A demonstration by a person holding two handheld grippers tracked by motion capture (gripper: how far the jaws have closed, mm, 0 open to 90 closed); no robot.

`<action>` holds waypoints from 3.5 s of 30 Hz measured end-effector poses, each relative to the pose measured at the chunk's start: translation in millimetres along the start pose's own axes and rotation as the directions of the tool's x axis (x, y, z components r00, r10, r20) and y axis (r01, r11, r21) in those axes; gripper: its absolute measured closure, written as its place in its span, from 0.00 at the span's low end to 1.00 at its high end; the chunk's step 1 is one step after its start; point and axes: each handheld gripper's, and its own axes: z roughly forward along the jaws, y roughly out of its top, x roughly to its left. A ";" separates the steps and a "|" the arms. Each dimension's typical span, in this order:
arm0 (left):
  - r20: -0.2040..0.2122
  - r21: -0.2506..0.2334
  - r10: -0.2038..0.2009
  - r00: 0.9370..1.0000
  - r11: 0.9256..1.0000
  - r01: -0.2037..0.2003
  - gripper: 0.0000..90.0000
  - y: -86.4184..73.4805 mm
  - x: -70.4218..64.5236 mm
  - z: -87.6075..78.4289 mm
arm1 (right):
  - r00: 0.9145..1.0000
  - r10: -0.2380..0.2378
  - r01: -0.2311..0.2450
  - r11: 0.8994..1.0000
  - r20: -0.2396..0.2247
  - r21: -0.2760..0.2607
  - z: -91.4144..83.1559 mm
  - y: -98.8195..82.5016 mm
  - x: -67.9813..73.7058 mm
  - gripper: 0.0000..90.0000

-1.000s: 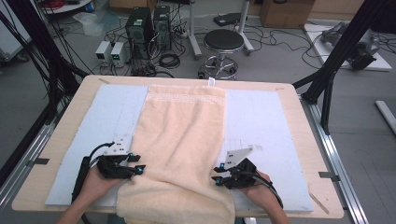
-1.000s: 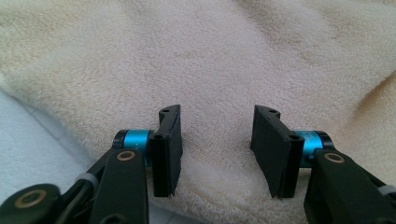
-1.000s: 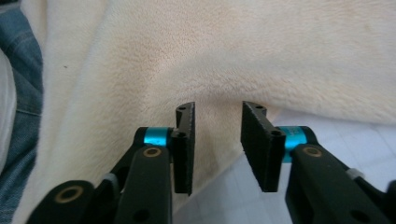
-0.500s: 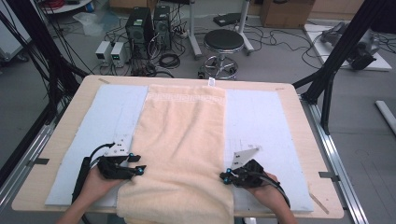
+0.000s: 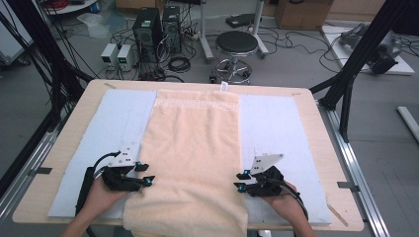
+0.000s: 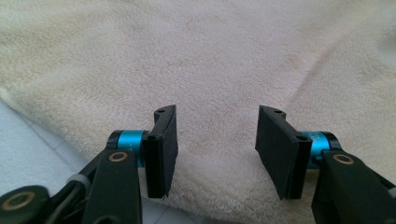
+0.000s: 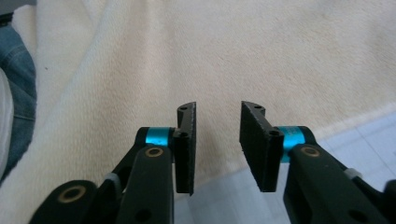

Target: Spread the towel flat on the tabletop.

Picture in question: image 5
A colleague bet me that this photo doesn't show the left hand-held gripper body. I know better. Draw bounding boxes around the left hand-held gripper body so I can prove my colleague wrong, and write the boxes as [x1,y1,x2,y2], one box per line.
[100,146,147,193]

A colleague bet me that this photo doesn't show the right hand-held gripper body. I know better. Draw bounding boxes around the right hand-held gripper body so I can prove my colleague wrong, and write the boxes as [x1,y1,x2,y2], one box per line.
[245,153,291,198]

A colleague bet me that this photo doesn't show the cream towel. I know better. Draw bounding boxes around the cream towel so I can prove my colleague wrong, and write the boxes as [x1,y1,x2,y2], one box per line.
[122,88,250,237]

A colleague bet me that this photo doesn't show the person's left hand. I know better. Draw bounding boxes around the person's left hand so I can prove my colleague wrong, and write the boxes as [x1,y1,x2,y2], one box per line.
[80,177,133,219]

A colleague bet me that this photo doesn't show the person's right hand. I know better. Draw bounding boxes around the person's right hand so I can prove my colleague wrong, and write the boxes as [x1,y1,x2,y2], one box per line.
[263,182,306,222]

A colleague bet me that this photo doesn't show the light blue cloth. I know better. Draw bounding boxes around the light blue cloth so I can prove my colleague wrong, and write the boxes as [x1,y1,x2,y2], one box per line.
[47,88,333,226]

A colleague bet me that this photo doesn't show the white power supply box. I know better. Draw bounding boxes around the white power supply box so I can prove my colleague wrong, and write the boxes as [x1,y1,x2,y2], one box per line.
[100,42,119,67]
[117,43,136,70]

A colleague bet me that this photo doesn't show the black round stool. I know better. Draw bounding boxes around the black round stool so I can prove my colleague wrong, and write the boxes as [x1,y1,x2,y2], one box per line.
[209,30,260,86]

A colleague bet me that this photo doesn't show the black computer tower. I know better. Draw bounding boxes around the black computer tower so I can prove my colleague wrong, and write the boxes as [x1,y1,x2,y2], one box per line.
[161,5,182,53]
[131,7,164,63]

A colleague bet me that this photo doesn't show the white stand leg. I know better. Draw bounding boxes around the white stand leg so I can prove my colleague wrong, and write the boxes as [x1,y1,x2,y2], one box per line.
[249,0,270,59]
[197,0,215,63]

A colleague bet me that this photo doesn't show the clear plastic bag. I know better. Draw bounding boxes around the clear plastic bag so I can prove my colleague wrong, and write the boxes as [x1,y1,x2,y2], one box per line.
[77,12,111,39]

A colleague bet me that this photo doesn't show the white floor board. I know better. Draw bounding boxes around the white floor board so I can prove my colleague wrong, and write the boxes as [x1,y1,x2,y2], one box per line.
[320,24,415,76]

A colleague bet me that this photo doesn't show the white tube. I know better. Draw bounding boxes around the white tube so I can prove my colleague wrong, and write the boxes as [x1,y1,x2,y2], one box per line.
[396,106,419,142]

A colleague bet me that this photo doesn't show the black flat device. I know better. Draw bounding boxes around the black flat device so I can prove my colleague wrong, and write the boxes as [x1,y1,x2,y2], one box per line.
[225,13,256,29]

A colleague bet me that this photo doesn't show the cardboard box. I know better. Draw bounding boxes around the cardboard box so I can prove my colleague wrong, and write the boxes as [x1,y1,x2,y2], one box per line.
[275,0,334,32]

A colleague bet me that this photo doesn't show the grey machine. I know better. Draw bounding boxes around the grey machine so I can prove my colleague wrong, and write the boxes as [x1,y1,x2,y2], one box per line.
[339,23,403,75]

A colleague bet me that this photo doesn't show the aluminium rail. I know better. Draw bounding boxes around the aluminium rail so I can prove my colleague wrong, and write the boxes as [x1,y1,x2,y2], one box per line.
[317,102,391,237]
[0,127,63,218]

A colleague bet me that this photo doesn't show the coiled black cable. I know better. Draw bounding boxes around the coiled black cable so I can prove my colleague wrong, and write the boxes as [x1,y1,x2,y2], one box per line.
[167,56,192,73]

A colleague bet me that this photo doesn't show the black metal frame stand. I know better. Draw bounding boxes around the black metal frame stand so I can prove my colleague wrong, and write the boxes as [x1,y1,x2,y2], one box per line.
[6,0,85,132]
[309,0,419,142]

